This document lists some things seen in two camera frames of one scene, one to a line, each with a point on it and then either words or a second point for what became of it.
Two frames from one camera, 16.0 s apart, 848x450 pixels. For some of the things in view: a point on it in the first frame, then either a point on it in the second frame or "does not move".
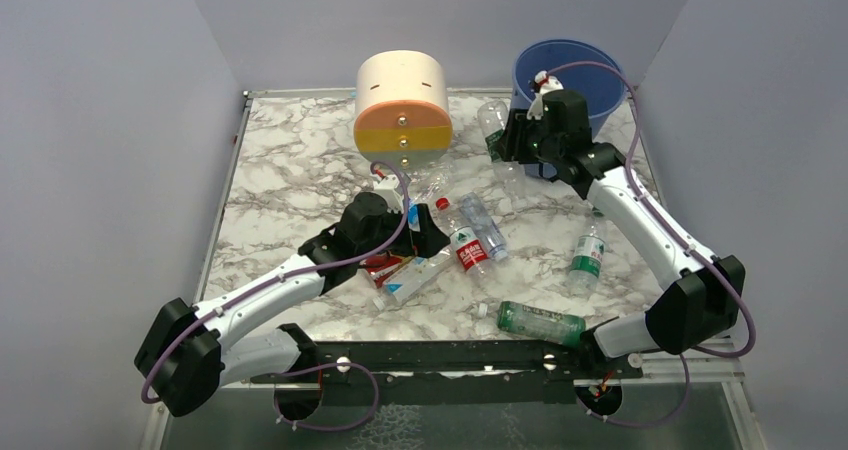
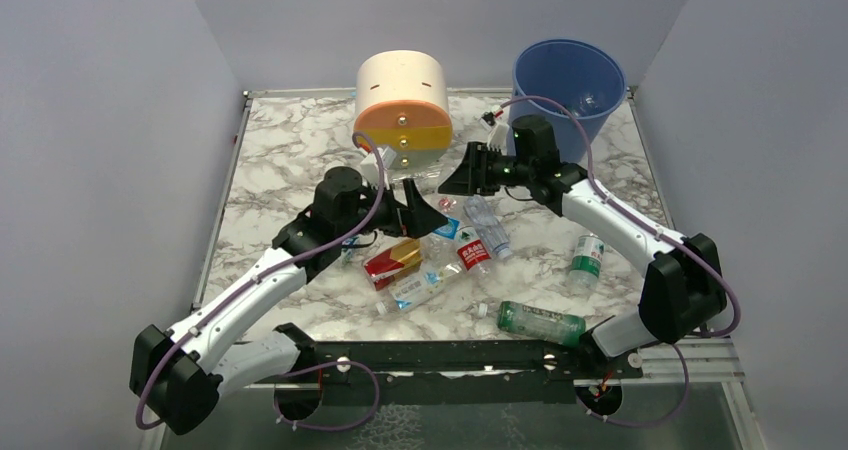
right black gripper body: (516, 138) to (478, 171)
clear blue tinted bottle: (484, 226) does not move
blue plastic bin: (580, 65) does not move
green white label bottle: (586, 264) does not move
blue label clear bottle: (424, 184) to (439, 250)
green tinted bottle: (555, 327) does not move
